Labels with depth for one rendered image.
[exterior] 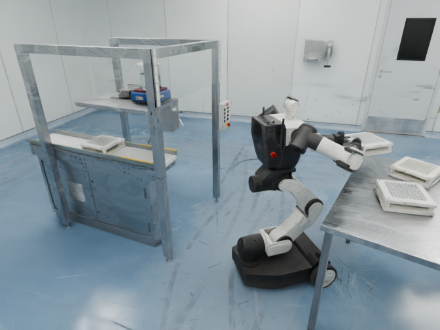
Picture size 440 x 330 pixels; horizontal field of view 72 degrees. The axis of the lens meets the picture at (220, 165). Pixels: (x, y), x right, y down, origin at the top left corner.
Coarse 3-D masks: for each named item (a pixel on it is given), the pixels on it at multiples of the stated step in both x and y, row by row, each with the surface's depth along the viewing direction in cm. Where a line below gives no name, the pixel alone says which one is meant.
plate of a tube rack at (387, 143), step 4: (364, 132) 224; (368, 132) 223; (376, 136) 216; (348, 140) 211; (364, 144) 202; (368, 144) 202; (372, 144) 202; (376, 144) 202; (380, 144) 202; (384, 144) 202; (388, 144) 203; (392, 144) 204; (364, 148) 198; (368, 148) 199; (372, 148) 200
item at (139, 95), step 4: (132, 92) 207; (136, 92) 207; (140, 92) 207; (144, 92) 206; (132, 96) 208; (136, 96) 207; (140, 96) 206; (144, 96) 205; (132, 100) 210; (136, 100) 208; (140, 100) 207; (144, 100) 206
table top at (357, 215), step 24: (360, 168) 212; (384, 168) 212; (360, 192) 182; (432, 192) 182; (336, 216) 160; (360, 216) 160; (384, 216) 160; (408, 216) 160; (360, 240) 144; (384, 240) 142; (408, 240) 142; (432, 240) 142; (432, 264) 130
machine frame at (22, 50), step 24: (24, 48) 212; (48, 48) 204; (72, 48) 196; (96, 48) 188; (120, 48) 181; (144, 48) 176; (24, 72) 222; (120, 72) 311; (144, 72) 181; (216, 96) 275; (120, 120) 331; (216, 120) 285; (48, 144) 248; (216, 144) 295; (48, 168) 256; (216, 168) 307; (216, 192) 319; (168, 216) 228; (168, 240) 234
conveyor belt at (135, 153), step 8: (56, 136) 277; (64, 136) 277; (72, 136) 277; (64, 144) 260; (72, 144) 260; (120, 152) 244; (128, 152) 244; (136, 152) 244; (144, 152) 244; (152, 152) 244; (144, 160) 229; (152, 160) 229; (168, 160) 231
